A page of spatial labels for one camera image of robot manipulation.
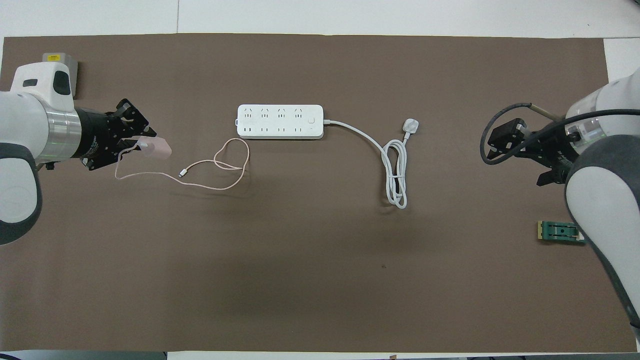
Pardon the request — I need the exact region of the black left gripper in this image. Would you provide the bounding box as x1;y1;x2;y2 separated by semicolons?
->
74;98;158;172

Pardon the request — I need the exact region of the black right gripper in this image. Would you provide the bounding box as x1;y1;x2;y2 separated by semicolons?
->
487;118;577;188

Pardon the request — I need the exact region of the pink charger adapter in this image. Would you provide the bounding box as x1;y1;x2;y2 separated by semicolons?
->
136;138;173;161

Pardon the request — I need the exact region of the pink charging cable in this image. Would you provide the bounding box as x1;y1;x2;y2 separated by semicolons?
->
114;138;250;191

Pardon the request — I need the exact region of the white power strip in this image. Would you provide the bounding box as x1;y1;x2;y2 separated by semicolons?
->
236;104;325;140

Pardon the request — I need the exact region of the brown table mat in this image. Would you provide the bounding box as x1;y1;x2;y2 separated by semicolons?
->
0;33;637;353

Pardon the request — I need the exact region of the green knife switch yellow base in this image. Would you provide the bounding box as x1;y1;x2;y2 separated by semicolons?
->
538;220;587;245

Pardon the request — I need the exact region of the grey on-off switch box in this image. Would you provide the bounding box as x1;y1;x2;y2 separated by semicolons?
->
42;52;79;98

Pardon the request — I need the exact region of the white power cord with plug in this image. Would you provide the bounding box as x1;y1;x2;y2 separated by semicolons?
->
323;118;420;209

